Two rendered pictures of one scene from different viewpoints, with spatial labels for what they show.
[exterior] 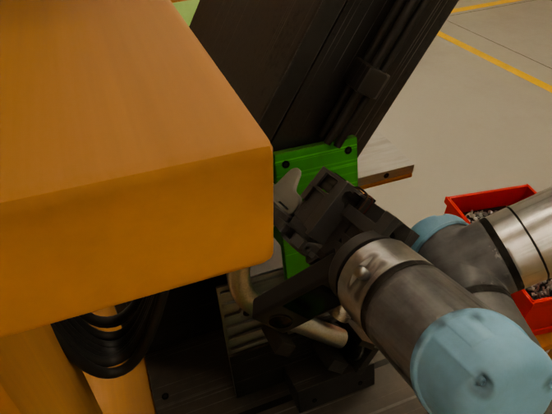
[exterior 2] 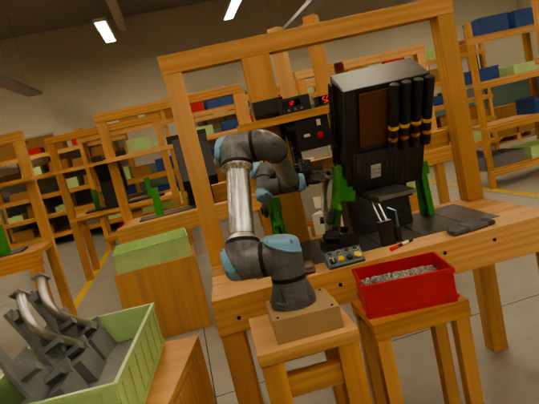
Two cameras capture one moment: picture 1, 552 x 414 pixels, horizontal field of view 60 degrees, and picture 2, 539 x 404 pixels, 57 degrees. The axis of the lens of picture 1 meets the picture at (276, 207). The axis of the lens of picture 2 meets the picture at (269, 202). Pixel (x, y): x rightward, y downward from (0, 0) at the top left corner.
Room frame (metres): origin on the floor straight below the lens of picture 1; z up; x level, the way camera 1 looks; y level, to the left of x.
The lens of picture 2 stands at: (0.80, -2.25, 1.51)
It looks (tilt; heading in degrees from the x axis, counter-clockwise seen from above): 9 degrees down; 106
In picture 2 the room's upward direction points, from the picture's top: 13 degrees counter-clockwise
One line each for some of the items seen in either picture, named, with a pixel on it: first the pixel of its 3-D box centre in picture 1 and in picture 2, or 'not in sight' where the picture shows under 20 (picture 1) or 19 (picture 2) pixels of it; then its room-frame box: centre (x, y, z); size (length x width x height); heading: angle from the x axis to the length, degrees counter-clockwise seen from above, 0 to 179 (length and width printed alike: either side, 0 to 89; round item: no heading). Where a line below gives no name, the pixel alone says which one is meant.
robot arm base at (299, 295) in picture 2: not in sight; (290, 288); (0.36, -0.73, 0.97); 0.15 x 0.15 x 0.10
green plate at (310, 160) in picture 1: (310, 204); (342, 186); (0.51, -0.05, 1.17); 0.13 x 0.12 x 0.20; 21
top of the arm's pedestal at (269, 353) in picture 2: not in sight; (299, 328); (0.36, -0.73, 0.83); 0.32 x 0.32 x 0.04; 22
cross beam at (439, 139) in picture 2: not in sight; (332, 164); (0.42, 0.38, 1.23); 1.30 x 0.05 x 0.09; 21
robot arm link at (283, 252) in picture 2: not in sight; (281, 255); (0.36, -0.73, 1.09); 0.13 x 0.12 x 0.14; 5
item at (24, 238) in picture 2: not in sight; (68, 189); (-6.36, 7.17, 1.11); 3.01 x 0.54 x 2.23; 25
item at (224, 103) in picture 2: not in sight; (176, 168); (-3.16, 6.04, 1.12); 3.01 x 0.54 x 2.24; 25
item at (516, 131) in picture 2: not in sight; (504, 123); (3.01, 9.82, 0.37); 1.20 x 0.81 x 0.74; 27
